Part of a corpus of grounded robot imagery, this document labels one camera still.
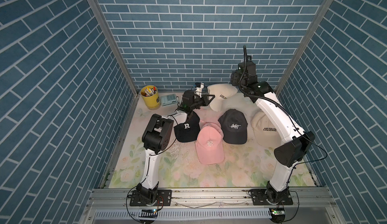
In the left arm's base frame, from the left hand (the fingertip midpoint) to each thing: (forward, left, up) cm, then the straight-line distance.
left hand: (218, 97), depth 91 cm
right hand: (+1, -11, +17) cm, 20 cm away
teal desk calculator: (+15, +34, -19) cm, 42 cm away
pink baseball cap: (-24, +5, -14) cm, 28 cm away
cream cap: (+4, -2, +1) cm, 5 cm away
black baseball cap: (-15, +18, -15) cm, 28 cm away
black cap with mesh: (-12, -11, -14) cm, 22 cm away
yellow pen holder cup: (+12, +47, -9) cm, 49 cm away
